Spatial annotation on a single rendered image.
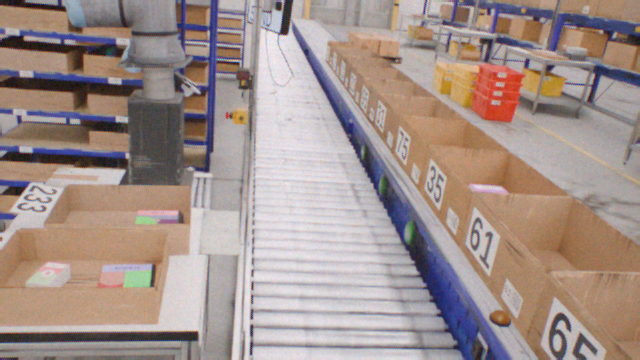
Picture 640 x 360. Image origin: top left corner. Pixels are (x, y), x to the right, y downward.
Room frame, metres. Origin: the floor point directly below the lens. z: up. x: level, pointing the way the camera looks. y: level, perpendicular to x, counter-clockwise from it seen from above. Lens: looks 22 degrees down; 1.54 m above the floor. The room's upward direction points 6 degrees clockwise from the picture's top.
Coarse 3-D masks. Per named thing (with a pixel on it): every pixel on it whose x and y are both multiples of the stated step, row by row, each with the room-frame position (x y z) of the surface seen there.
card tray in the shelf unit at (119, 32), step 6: (84, 30) 2.68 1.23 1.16; (90, 30) 2.69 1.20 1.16; (96, 30) 2.69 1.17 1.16; (102, 30) 2.69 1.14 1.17; (108, 30) 2.70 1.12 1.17; (114, 30) 2.70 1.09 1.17; (120, 30) 2.71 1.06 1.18; (126, 30) 2.71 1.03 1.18; (108, 36) 2.70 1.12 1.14; (114, 36) 2.70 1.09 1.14; (120, 36) 2.71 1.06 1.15; (126, 36) 2.71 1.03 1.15
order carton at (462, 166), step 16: (448, 160) 1.70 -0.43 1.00; (464, 160) 1.71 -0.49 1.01; (480, 160) 1.72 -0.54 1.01; (496, 160) 1.73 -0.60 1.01; (512, 160) 1.70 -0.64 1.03; (448, 176) 1.48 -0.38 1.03; (464, 176) 1.71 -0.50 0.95; (480, 176) 1.72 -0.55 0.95; (496, 176) 1.73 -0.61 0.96; (512, 176) 1.68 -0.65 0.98; (528, 176) 1.59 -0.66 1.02; (544, 176) 1.50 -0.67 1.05; (448, 192) 1.45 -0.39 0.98; (464, 192) 1.35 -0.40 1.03; (496, 192) 1.32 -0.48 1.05; (512, 192) 1.65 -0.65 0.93; (528, 192) 1.56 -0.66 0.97; (544, 192) 1.48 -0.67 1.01; (560, 192) 1.41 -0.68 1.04; (432, 208) 1.55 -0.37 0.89; (448, 208) 1.43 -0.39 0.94; (464, 208) 1.33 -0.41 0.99; (464, 224) 1.31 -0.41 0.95
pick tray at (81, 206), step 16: (64, 192) 1.47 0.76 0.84; (80, 192) 1.52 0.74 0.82; (96, 192) 1.53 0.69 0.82; (112, 192) 1.54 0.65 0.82; (128, 192) 1.55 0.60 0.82; (144, 192) 1.57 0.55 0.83; (160, 192) 1.58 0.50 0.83; (176, 192) 1.59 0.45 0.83; (64, 208) 1.45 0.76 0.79; (80, 208) 1.52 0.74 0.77; (96, 208) 1.53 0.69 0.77; (112, 208) 1.54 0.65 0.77; (128, 208) 1.55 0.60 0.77; (144, 208) 1.57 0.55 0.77; (160, 208) 1.58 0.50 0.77; (176, 208) 1.59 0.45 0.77; (48, 224) 1.24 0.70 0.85; (64, 224) 1.25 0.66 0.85; (80, 224) 1.26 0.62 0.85; (96, 224) 1.27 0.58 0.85; (112, 224) 1.28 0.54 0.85; (128, 224) 1.29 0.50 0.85; (144, 224) 1.30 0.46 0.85; (160, 224) 1.31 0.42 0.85; (176, 224) 1.32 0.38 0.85; (176, 240) 1.32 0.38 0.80
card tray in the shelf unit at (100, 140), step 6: (96, 126) 2.81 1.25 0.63; (102, 126) 2.91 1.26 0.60; (126, 126) 3.00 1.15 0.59; (90, 132) 2.69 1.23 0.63; (96, 132) 2.69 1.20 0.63; (102, 132) 2.69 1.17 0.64; (108, 132) 2.70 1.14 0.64; (114, 132) 2.70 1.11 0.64; (126, 132) 2.99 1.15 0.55; (90, 138) 2.69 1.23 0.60; (96, 138) 2.69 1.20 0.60; (102, 138) 2.69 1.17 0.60; (108, 138) 2.70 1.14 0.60; (114, 138) 2.70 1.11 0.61; (120, 138) 2.70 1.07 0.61; (126, 138) 2.71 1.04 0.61; (90, 144) 2.69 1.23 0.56; (96, 144) 2.69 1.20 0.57; (102, 144) 2.69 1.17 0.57; (108, 144) 2.70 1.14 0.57; (114, 144) 2.70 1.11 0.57; (120, 144) 2.70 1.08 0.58; (126, 144) 2.71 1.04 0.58; (114, 150) 2.70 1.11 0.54; (120, 150) 2.70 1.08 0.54; (126, 150) 2.71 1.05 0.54
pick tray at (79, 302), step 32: (0, 256) 1.08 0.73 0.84; (32, 256) 1.21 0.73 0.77; (64, 256) 1.23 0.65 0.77; (96, 256) 1.24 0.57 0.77; (128, 256) 1.26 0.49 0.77; (160, 256) 1.27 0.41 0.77; (0, 288) 0.94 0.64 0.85; (32, 288) 0.96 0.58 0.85; (64, 288) 0.97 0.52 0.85; (96, 288) 0.98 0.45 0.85; (128, 288) 1.00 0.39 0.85; (160, 288) 1.06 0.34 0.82; (0, 320) 0.94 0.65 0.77; (32, 320) 0.95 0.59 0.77; (64, 320) 0.97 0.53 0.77; (96, 320) 0.98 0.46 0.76; (128, 320) 1.00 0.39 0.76
